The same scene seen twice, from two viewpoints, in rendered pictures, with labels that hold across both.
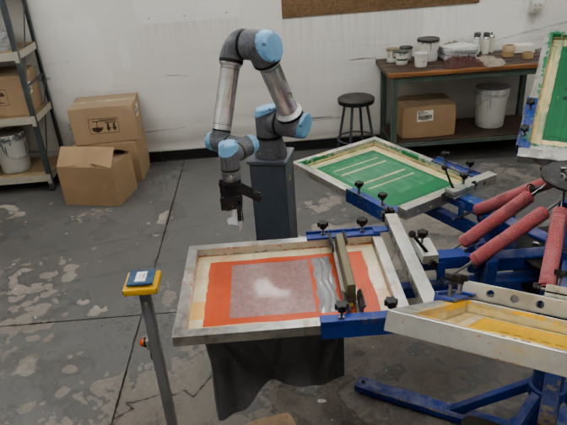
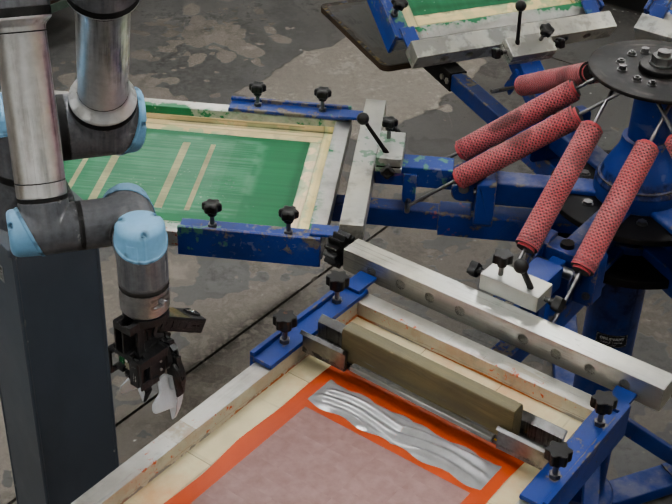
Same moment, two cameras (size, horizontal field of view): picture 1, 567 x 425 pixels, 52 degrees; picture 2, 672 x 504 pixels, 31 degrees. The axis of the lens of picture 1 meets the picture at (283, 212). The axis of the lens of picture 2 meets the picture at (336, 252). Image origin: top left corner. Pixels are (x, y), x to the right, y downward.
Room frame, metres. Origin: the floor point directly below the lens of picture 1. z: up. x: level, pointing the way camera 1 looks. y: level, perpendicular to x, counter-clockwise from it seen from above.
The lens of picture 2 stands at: (0.95, 1.22, 2.40)
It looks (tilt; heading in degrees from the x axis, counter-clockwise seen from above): 34 degrees down; 306
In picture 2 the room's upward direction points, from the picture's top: 2 degrees clockwise
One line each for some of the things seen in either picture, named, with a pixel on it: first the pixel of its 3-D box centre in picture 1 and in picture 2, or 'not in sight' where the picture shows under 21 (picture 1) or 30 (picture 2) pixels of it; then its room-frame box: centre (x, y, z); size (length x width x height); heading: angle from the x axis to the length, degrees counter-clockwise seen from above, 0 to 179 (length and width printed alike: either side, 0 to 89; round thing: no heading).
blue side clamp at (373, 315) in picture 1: (366, 322); (575, 461); (1.52, -0.24, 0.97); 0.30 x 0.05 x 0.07; 91
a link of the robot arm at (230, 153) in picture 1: (229, 155); (141, 252); (2.07, 0.19, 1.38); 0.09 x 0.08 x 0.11; 144
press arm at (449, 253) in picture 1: (440, 259); (527, 291); (1.80, -0.56, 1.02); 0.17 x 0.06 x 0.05; 91
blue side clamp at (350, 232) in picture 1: (342, 238); (311, 332); (2.07, -0.24, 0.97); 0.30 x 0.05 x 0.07; 91
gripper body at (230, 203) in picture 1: (231, 193); (144, 341); (2.06, 0.20, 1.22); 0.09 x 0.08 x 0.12; 90
